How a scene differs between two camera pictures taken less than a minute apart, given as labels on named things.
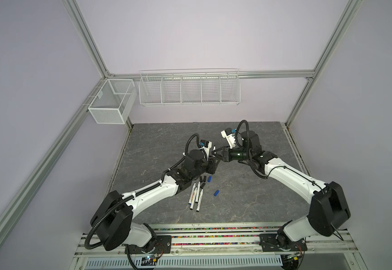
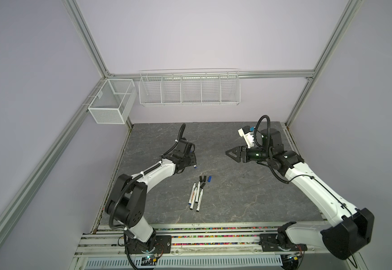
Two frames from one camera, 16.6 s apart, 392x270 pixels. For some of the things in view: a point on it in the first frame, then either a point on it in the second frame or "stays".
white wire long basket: [190, 87] stays
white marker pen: [200, 201] stays
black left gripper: [212, 165] to [193, 160]
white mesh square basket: [114, 103] stays
